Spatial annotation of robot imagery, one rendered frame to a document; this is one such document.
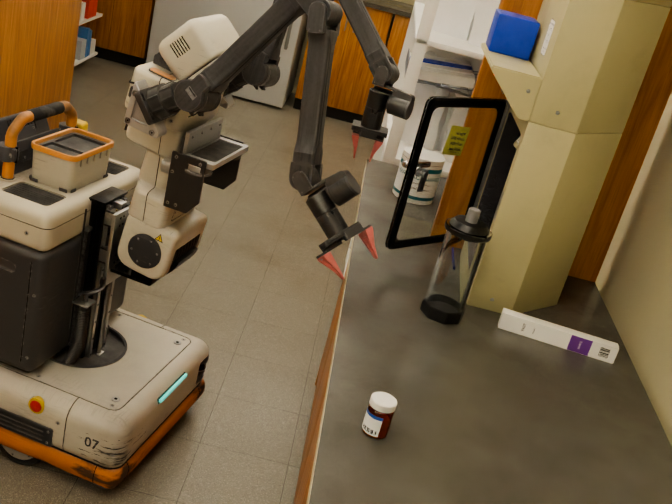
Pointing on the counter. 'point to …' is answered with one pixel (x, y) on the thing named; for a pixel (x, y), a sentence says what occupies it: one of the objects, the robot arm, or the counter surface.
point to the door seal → (419, 157)
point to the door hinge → (492, 153)
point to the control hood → (515, 81)
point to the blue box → (512, 34)
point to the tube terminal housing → (565, 146)
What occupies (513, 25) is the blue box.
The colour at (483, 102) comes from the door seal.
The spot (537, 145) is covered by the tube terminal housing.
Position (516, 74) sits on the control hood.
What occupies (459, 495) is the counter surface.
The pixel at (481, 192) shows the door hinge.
